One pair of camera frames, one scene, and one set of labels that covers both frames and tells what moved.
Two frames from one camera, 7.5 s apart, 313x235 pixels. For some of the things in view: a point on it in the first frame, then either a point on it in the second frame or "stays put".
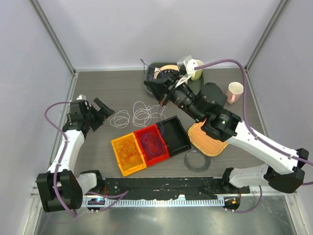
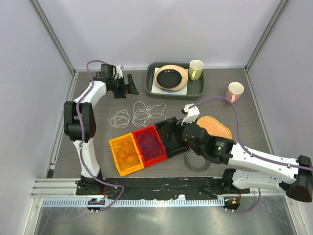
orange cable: [130, 159] stays put
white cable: [142, 116] stays put
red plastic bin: [153, 146] stays put
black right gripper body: [180, 97] to [198, 152]
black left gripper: [101, 115] to [130, 88]
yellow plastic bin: [129, 156] stays put
